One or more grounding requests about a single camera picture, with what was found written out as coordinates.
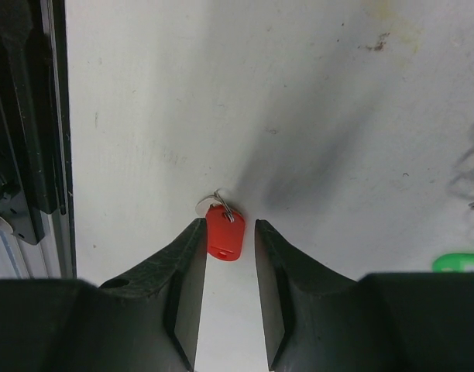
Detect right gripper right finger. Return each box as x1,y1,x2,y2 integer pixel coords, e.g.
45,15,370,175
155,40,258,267
255,220,474,371

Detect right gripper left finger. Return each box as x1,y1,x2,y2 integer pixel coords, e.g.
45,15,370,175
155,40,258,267
0,219,207,371

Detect red tag key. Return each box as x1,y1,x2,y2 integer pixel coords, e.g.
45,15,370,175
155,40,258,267
195,190,246,262

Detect metal keyring disc with rings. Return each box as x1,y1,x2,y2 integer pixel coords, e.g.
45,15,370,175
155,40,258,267
449,115,474,245

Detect green key tag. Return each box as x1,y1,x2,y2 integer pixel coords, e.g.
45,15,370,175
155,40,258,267
431,253,474,273

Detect aluminium front rail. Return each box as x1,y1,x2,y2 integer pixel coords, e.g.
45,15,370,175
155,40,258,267
0,1,77,279

